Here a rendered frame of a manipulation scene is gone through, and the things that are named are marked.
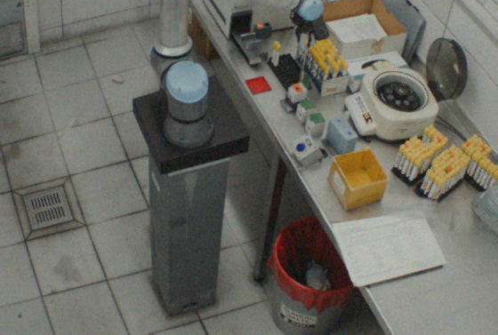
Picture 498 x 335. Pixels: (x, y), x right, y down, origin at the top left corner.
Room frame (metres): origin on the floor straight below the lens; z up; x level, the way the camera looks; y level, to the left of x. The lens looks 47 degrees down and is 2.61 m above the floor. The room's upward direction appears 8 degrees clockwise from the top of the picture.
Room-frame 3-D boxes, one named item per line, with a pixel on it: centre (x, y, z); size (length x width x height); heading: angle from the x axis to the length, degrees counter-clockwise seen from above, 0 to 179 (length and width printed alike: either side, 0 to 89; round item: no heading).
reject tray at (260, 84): (1.91, 0.02, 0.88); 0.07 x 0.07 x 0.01; 30
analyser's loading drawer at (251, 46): (2.10, 0.08, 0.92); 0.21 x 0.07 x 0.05; 30
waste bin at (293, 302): (1.59, -0.29, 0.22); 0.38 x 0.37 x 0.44; 30
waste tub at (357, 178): (1.52, -0.32, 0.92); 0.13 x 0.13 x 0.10; 27
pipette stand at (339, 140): (1.68, -0.26, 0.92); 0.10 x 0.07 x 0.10; 36
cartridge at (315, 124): (1.73, -0.18, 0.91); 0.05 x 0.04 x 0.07; 120
